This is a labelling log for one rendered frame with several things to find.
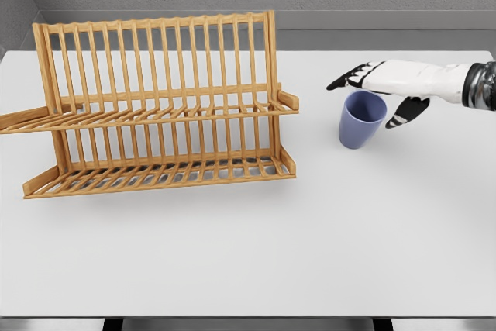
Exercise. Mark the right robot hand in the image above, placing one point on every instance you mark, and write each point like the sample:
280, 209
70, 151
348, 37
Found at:
391, 77

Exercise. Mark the blue plastic cup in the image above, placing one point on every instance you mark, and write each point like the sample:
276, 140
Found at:
358, 123

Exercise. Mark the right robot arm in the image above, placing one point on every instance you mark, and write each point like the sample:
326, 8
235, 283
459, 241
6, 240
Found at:
461, 83

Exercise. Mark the wooden two-tier dish rack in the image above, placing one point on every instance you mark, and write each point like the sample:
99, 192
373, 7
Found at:
155, 102

